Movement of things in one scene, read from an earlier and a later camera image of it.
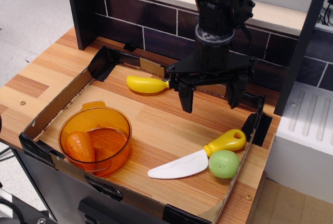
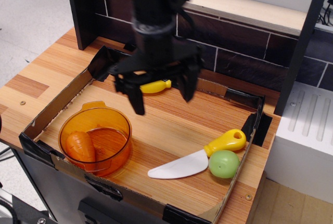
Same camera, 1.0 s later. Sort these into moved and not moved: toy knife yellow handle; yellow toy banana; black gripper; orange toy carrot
Moved: black gripper
Not moved: yellow toy banana; toy knife yellow handle; orange toy carrot
